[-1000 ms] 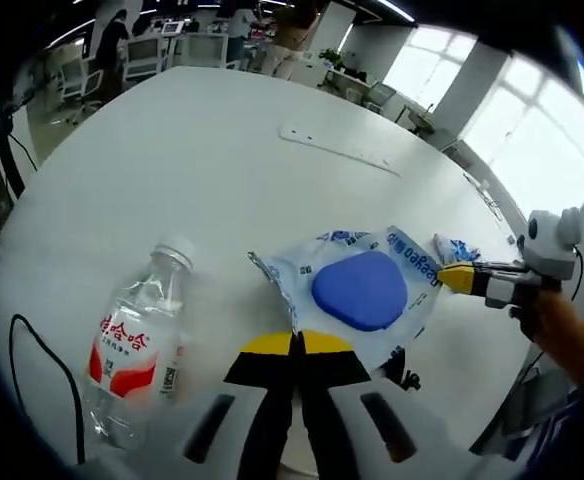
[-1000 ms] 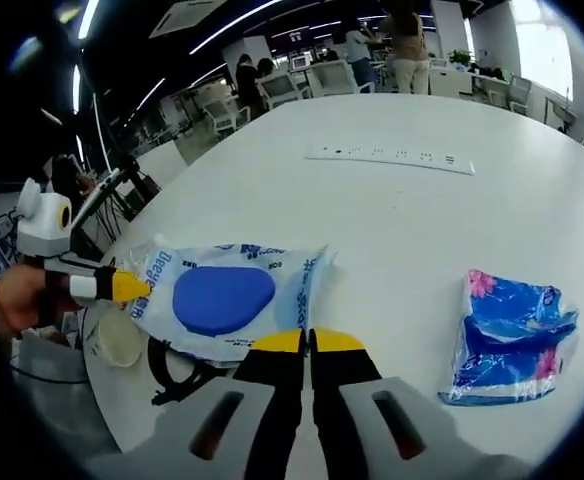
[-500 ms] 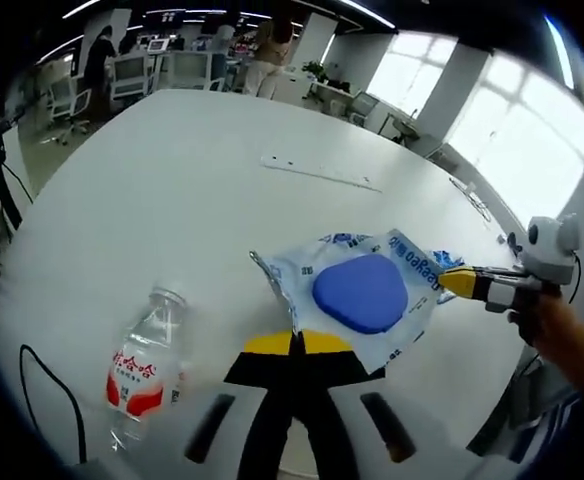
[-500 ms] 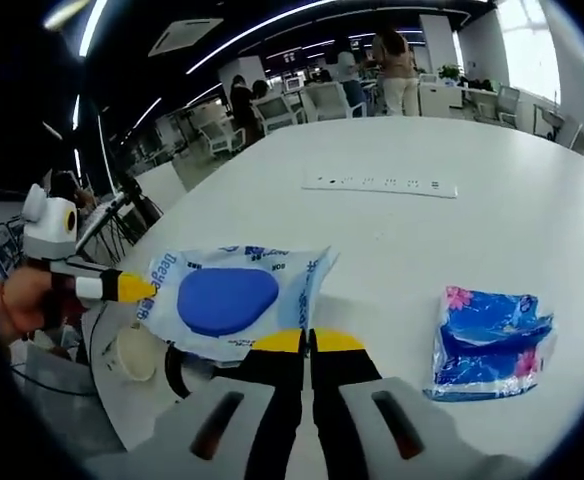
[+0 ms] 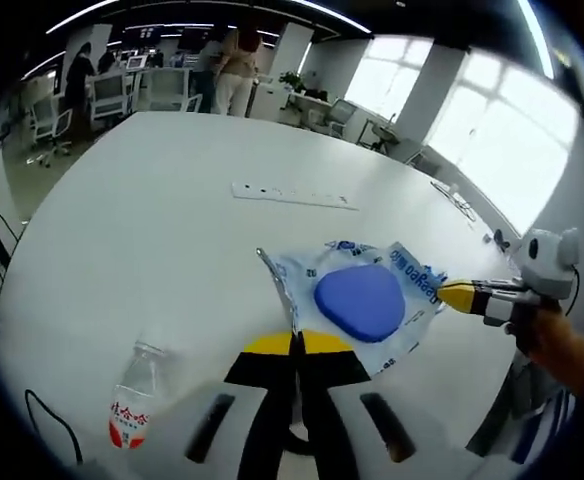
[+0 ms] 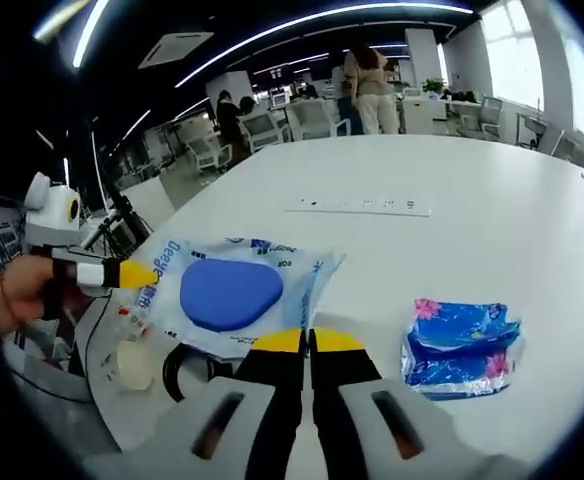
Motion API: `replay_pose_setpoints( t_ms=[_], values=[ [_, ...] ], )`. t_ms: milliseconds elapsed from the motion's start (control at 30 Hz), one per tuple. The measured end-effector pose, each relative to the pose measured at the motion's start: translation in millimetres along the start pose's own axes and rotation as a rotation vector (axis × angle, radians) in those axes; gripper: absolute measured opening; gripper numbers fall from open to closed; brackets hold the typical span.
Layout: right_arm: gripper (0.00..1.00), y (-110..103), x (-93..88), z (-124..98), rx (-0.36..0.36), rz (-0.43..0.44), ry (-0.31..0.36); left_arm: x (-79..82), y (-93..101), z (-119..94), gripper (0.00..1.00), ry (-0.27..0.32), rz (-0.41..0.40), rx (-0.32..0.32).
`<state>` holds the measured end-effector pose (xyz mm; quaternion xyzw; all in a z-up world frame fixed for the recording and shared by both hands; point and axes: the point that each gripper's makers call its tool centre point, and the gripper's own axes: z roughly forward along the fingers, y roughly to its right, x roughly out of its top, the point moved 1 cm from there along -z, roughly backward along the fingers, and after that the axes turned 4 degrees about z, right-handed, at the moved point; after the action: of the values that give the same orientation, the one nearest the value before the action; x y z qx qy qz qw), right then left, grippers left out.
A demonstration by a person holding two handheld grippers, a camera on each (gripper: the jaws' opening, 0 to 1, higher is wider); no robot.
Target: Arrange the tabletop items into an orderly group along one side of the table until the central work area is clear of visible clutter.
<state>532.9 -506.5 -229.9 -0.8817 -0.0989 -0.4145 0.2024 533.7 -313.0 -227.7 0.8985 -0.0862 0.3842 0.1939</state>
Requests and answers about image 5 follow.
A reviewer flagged blue rounded pad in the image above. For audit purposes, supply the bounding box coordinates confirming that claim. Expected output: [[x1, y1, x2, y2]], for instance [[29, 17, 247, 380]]
[[314, 264, 407, 345]]

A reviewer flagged clear plastic bottle red label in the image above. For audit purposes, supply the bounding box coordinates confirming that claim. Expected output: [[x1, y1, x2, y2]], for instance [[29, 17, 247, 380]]
[[107, 341, 169, 451]]

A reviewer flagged clear plastic bag blue print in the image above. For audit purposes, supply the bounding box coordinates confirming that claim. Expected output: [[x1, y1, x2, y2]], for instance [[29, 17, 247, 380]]
[[255, 239, 448, 379]]

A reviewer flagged white table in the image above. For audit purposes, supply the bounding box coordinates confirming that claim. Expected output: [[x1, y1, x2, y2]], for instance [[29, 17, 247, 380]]
[[0, 110, 538, 480]]

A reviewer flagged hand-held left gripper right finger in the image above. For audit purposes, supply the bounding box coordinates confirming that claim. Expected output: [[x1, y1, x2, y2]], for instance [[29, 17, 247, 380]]
[[296, 330, 518, 480]]

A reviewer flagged small black object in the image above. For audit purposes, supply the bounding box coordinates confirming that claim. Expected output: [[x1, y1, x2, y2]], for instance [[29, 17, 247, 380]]
[[481, 229, 513, 251]]

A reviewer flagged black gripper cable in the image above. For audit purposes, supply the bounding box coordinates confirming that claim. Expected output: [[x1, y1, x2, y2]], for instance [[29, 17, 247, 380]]
[[566, 267, 584, 316], [24, 389, 86, 466]]

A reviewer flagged white office chair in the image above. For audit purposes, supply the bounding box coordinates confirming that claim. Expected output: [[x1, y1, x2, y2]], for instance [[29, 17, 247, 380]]
[[29, 102, 73, 156], [144, 69, 193, 114], [366, 119, 398, 151], [91, 77, 128, 119], [326, 98, 361, 139]]

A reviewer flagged thin black cable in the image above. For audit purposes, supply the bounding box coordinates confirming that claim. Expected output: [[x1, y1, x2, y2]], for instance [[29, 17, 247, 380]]
[[430, 180, 478, 224]]

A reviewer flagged potted green plant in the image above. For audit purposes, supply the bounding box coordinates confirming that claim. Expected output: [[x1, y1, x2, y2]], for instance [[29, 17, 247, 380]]
[[279, 71, 307, 94]]

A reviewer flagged person's right hand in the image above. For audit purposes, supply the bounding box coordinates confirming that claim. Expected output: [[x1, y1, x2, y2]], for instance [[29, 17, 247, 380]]
[[526, 308, 581, 369]]

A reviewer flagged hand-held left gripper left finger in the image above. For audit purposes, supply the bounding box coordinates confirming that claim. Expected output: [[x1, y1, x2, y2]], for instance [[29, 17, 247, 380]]
[[121, 331, 299, 480]]

